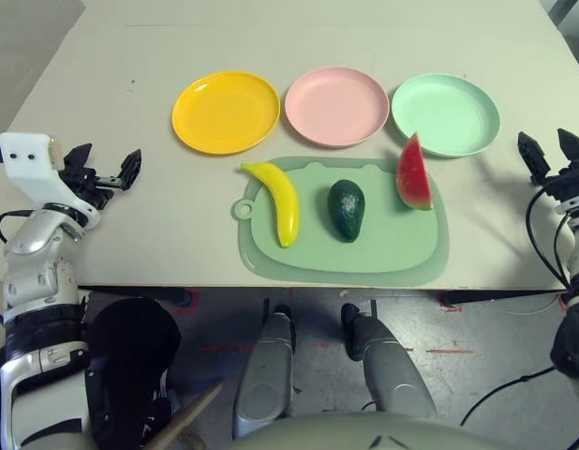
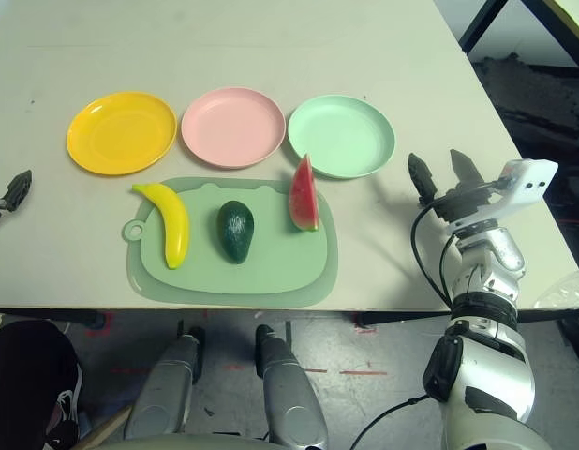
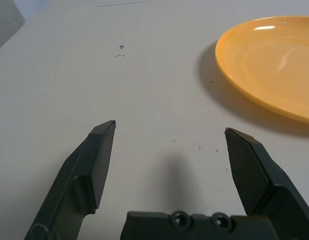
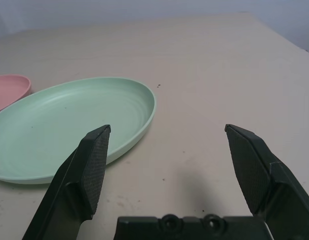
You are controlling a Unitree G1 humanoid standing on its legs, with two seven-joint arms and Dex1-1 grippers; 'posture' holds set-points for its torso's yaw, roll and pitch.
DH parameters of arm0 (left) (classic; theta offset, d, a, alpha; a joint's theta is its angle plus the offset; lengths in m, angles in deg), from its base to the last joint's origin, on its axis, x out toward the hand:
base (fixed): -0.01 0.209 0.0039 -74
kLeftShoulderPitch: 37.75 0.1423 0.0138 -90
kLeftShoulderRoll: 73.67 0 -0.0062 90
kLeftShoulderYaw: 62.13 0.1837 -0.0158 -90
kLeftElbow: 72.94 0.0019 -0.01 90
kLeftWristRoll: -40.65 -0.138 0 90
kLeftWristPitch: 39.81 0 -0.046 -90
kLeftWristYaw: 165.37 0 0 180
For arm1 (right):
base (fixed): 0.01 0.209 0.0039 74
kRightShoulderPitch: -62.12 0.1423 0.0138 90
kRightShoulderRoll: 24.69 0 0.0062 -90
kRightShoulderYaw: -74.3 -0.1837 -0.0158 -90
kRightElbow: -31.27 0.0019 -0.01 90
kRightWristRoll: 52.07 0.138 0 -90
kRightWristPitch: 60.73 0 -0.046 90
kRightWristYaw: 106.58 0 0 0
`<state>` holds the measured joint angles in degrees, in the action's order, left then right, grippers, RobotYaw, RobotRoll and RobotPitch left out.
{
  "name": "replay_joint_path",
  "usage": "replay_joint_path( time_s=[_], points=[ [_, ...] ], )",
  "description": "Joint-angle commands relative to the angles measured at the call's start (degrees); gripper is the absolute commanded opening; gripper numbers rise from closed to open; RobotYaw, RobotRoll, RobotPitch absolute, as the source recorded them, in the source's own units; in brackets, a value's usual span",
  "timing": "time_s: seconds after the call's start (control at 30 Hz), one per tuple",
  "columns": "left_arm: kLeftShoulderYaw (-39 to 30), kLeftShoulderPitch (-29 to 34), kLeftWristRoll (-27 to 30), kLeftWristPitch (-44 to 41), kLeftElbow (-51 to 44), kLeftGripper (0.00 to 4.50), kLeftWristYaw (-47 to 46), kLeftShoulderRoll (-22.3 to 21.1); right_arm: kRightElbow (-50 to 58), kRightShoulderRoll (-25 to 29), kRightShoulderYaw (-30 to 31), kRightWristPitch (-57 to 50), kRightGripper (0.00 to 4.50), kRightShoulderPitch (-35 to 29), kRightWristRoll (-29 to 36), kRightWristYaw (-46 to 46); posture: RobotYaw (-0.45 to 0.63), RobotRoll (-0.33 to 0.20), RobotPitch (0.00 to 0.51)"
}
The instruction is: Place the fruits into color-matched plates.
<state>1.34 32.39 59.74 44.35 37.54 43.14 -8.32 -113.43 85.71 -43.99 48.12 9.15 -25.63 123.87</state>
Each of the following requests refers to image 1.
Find pink plastic plate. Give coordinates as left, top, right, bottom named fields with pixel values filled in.
left=284, top=66, right=391, bottom=149

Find silver robot leg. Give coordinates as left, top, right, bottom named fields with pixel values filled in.
left=340, top=303, right=436, bottom=421
left=232, top=302, right=295, bottom=440

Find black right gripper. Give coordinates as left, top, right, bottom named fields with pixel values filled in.
left=517, top=127, right=579, bottom=207

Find black sneaker white laces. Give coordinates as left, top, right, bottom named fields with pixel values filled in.
left=139, top=369, right=181, bottom=450

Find yellow plastic plate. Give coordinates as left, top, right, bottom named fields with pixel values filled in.
left=171, top=70, right=281, bottom=156

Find black metal table foot bar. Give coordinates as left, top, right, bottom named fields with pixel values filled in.
left=437, top=288, right=570, bottom=307

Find dark green toy avocado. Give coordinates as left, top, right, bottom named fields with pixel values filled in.
left=327, top=179, right=366, bottom=244

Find red toy watermelon slice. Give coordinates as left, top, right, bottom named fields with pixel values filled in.
left=395, top=131, right=434, bottom=212

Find green silicone cutting mat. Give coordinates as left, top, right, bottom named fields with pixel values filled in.
left=230, top=156, right=451, bottom=285

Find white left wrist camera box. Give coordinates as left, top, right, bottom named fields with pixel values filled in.
left=0, top=132, right=102, bottom=232

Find yellow toy banana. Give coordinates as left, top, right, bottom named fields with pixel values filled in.
left=241, top=161, right=300, bottom=248

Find person's black trouser leg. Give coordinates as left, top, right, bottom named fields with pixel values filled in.
left=85, top=297, right=183, bottom=450

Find silver robot left leg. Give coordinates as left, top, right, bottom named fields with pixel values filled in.
left=232, top=302, right=295, bottom=440

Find grey robot torso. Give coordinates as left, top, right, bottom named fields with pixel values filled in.
left=232, top=412, right=520, bottom=450

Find silver robot right leg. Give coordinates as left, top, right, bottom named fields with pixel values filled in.
left=340, top=303, right=436, bottom=421

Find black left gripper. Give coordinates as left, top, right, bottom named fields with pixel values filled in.
left=58, top=142, right=143, bottom=210

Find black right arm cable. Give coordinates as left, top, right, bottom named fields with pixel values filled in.
left=460, top=186, right=574, bottom=426

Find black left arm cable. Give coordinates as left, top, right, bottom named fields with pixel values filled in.
left=0, top=210, right=31, bottom=245

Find wooden stick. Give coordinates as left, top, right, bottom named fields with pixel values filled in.
left=148, top=378, right=225, bottom=450

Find mint green plastic plate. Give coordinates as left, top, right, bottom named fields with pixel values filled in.
left=391, top=72, right=501, bottom=159

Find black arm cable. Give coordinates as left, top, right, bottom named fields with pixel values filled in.
left=0, top=210, right=31, bottom=245
left=460, top=186, right=574, bottom=426

